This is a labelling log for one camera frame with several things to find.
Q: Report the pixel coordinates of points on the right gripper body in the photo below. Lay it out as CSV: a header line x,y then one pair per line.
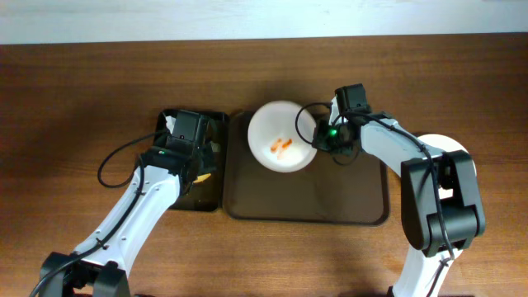
x,y
322,143

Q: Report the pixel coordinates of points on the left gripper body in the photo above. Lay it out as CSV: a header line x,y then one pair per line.
x,y
207,154

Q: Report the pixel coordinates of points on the white plate top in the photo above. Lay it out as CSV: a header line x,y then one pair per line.
x,y
279,136

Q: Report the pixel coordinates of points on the white plate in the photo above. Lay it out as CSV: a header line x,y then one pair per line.
x,y
439,144
279,136

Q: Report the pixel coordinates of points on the orange green scrub sponge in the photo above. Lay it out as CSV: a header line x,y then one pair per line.
x,y
202,178

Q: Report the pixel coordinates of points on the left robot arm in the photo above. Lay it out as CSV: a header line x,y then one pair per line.
x,y
104,259

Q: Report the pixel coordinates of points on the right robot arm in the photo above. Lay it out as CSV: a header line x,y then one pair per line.
x,y
442,210

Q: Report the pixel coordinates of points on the black water tray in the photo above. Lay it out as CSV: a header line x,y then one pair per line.
x,y
205,196

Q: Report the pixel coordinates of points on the brown serving tray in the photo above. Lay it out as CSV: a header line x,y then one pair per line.
x,y
323,192

